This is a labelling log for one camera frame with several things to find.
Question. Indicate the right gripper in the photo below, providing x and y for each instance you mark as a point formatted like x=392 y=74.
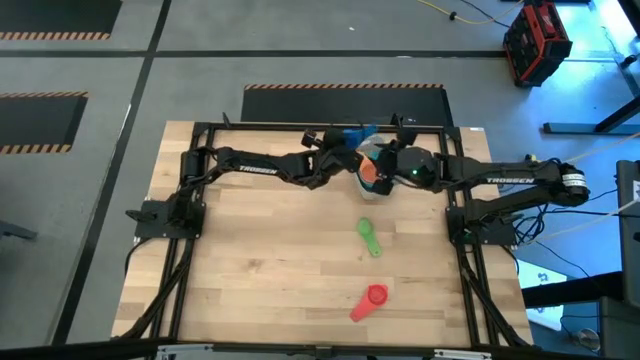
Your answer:
x=417 y=170

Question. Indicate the orange measuring cup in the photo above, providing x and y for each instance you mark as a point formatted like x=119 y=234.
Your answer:
x=370 y=172

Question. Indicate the red black toolbox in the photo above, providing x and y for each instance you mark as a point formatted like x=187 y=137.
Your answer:
x=537 y=45

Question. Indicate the dark chair leg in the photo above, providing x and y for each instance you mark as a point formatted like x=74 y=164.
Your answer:
x=15 y=231

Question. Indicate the black striped-edge floor mat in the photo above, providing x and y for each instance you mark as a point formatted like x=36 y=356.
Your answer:
x=40 y=122
x=60 y=15
x=325 y=107

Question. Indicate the blue measuring cup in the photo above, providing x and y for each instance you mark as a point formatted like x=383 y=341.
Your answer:
x=357 y=136

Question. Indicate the black frame beam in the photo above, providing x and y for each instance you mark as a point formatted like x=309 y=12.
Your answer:
x=100 y=350

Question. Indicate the black aluminium rig frame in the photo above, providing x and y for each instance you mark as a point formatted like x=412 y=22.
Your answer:
x=202 y=127

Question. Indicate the red measuring cup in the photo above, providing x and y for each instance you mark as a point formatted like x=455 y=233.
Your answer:
x=360 y=311

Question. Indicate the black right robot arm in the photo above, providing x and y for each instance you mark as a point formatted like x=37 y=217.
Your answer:
x=510 y=180

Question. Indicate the green measuring cup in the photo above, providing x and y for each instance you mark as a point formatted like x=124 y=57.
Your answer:
x=365 y=228

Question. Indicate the grey cabinet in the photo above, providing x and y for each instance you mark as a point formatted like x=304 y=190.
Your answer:
x=630 y=250

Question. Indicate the black desk leg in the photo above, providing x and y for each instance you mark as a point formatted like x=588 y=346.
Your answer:
x=575 y=129
x=570 y=292

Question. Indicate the white plastic basket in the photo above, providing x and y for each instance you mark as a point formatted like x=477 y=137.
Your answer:
x=369 y=196

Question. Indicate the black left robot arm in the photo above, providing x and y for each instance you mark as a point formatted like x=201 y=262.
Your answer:
x=250 y=167

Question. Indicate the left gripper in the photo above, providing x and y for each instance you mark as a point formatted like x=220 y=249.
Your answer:
x=320 y=165

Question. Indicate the small round grey object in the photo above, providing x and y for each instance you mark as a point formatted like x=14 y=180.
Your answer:
x=590 y=340

